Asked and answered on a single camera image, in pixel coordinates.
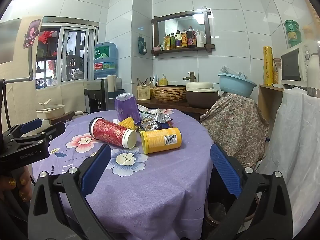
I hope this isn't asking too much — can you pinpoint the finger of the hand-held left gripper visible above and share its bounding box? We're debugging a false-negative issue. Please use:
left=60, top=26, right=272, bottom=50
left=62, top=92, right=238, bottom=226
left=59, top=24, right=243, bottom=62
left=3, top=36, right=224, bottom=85
left=25, top=121, right=66, bottom=143
left=7, top=118, right=43, bottom=137

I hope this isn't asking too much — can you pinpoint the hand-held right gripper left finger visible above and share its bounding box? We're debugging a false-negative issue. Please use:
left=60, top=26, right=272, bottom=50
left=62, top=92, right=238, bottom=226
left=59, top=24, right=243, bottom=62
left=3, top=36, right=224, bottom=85
left=28, top=144, right=118, bottom=240

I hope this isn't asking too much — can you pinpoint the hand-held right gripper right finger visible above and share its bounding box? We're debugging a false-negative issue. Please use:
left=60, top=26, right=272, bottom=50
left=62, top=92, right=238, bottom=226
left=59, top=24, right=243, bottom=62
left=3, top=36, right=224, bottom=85
left=203, top=143, right=293, bottom=240

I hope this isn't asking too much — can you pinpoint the brown trash bin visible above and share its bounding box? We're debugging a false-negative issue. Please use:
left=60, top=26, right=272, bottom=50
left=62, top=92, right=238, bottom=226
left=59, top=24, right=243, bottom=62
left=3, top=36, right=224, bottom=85
left=206, top=192, right=259, bottom=228

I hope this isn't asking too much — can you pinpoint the red patterned cylindrical can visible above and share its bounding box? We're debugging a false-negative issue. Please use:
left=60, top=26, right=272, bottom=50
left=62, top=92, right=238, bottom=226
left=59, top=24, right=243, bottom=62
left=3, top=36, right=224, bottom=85
left=89, top=117, right=137, bottom=149

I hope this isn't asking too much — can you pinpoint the yellow foam net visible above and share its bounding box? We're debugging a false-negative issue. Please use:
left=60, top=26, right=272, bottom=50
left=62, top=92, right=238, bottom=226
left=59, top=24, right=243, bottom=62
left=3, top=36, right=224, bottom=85
left=119, top=116, right=140, bottom=132

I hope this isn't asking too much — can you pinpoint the yellow cylindrical can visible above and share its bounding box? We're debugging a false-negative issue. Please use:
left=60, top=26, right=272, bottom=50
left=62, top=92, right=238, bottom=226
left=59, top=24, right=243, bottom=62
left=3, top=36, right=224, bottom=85
left=141, top=127, right=182, bottom=155

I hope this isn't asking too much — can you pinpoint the purple tissue pack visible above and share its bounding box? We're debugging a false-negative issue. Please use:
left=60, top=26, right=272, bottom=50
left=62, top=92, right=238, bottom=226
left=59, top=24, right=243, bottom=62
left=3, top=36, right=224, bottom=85
left=114, top=92, right=141, bottom=123

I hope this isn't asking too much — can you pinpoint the person's left hand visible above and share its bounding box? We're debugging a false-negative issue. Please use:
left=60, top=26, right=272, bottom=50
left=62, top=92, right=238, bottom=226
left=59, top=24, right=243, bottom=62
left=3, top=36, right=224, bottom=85
left=0, top=166, right=33, bottom=203

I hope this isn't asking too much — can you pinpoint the white pot with lid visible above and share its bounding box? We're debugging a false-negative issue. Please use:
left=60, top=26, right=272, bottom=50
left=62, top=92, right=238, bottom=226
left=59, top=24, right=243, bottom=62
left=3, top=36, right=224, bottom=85
left=36, top=98, right=66, bottom=128

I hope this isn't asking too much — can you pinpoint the paisley cloth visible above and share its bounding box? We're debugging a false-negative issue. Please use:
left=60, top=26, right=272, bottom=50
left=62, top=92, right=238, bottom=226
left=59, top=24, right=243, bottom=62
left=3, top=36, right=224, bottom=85
left=199, top=92, right=270, bottom=168

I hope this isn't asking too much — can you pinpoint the grey water dispenser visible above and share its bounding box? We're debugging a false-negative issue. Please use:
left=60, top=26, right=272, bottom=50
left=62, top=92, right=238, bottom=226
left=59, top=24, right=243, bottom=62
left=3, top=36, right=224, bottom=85
left=83, top=79, right=125, bottom=114

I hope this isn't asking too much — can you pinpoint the purple floral tablecloth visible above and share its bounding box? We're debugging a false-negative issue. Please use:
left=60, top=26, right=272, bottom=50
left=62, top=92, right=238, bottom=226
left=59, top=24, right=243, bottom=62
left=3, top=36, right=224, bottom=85
left=32, top=108, right=214, bottom=240

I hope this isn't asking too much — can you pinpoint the phone holder stand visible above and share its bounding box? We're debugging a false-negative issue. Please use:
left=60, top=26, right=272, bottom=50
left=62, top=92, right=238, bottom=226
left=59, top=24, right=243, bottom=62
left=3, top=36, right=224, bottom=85
left=4, top=47, right=35, bottom=83

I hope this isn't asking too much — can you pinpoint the white paper roll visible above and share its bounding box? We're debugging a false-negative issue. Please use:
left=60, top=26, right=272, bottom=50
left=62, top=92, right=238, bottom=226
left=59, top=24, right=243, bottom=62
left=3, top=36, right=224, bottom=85
left=107, top=74, right=122, bottom=98

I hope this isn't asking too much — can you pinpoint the white cloth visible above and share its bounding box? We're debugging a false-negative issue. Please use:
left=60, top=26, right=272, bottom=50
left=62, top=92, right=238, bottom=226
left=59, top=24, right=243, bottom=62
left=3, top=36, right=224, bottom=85
left=255, top=87, right=320, bottom=225

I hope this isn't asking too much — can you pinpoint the sliding window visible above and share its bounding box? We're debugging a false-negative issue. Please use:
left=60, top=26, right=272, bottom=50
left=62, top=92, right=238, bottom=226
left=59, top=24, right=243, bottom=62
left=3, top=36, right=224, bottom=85
left=35, top=17, right=99, bottom=90

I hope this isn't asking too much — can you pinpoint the wooden cabinet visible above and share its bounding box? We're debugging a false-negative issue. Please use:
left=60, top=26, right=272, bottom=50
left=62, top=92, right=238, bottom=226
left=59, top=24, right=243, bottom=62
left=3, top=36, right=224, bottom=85
left=257, top=84, right=285, bottom=130

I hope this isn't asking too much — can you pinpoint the silver foil wrapper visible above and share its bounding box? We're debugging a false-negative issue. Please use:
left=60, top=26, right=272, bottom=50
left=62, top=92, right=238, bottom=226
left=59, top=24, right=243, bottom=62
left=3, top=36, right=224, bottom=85
left=140, top=109, right=174, bottom=132

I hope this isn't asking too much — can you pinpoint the brown and cream rice cooker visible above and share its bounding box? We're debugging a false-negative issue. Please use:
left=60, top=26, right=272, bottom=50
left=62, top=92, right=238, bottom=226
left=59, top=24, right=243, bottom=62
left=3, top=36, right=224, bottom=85
left=185, top=81, right=219, bottom=109

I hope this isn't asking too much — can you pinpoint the light blue plastic basin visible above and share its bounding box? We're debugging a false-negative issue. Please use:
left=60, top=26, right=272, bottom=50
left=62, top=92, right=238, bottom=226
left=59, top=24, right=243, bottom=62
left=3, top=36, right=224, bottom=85
left=218, top=72, right=257, bottom=98

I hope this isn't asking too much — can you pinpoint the blue water jug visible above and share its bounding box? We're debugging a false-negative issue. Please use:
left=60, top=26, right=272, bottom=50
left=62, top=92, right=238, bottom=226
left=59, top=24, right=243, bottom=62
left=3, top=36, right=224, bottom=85
left=93, top=42, right=118, bottom=79

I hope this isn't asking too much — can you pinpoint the smartphone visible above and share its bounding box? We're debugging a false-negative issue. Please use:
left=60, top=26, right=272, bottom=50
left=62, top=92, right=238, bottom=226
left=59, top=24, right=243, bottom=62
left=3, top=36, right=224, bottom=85
left=22, top=19, right=41, bottom=49

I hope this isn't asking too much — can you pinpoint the beige chopstick holder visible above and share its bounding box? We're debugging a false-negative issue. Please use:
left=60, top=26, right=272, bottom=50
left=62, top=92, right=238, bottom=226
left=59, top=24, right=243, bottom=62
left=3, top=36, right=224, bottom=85
left=136, top=76, right=155, bottom=101

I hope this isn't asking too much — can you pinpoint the wicker basket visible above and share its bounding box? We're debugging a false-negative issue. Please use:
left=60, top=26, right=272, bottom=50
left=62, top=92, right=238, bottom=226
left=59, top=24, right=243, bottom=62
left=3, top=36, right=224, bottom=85
left=152, top=85, right=187, bottom=103

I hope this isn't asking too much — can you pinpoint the bronze faucet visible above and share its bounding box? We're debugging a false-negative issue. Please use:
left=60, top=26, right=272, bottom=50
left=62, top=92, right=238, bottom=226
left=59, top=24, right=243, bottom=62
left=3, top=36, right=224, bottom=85
left=183, top=71, right=198, bottom=82

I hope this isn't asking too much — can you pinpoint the plastic bag in basin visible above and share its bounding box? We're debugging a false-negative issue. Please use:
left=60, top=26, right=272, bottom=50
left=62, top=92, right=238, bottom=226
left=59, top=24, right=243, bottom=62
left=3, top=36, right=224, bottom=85
left=220, top=65, right=248, bottom=78

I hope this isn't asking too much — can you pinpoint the glass jar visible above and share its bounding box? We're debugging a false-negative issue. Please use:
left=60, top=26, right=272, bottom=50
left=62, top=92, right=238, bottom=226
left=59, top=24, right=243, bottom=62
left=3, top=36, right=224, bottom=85
left=272, top=58, right=282, bottom=85

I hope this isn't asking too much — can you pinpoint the yellow wrap roll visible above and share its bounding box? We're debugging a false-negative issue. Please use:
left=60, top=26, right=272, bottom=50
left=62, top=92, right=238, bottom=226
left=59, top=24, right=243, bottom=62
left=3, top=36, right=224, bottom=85
left=262, top=46, right=273, bottom=86

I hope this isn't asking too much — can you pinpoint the white microwave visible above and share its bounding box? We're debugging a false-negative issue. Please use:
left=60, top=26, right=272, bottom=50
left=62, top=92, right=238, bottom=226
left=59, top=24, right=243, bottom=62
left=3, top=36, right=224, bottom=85
left=280, top=41, right=320, bottom=89

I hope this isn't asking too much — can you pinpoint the row of condiment bottles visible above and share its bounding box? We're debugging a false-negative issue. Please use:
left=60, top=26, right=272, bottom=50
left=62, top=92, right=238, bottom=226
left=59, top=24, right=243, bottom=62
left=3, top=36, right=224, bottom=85
left=160, top=26, right=205, bottom=51

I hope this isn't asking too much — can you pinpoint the dark wooden framed mirror shelf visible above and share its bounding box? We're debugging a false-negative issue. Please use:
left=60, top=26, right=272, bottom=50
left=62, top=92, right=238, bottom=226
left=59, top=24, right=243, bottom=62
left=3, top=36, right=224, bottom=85
left=151, top=7, right=215, bottom=56

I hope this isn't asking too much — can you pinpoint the green plastic tub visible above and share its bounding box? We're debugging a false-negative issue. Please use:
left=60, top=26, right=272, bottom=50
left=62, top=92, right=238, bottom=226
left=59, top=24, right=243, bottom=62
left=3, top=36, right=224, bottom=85
left=287, top=30, right=302, bottom=47
left=284, top=20, right=300, bottom=32

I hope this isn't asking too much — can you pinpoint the green wall packet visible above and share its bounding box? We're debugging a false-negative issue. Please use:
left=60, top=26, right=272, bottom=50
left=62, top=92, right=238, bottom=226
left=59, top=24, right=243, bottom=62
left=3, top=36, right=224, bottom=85
left=138, top=36, right=147, bottom=55

